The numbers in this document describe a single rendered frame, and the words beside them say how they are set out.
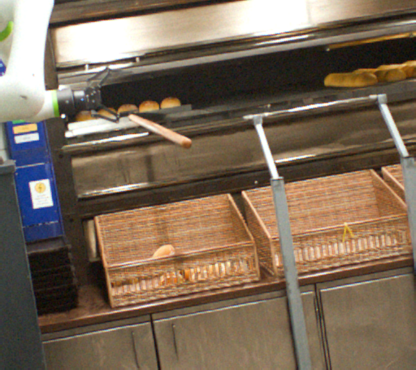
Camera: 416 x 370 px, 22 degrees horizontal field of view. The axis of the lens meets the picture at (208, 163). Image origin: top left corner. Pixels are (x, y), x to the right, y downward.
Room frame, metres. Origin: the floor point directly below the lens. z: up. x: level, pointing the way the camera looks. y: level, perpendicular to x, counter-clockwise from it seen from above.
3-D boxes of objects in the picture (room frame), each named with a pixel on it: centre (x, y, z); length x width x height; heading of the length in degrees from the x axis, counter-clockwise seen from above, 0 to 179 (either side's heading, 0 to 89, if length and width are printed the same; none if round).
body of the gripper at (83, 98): (3.77, 0.38, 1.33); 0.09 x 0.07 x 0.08; 97
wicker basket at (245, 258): (4.08, 0.18, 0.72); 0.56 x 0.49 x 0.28; 97
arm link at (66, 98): (3.76, 0.45, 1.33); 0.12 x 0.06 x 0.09; 7
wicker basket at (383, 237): (4.16, -0.42, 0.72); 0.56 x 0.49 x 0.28; 98
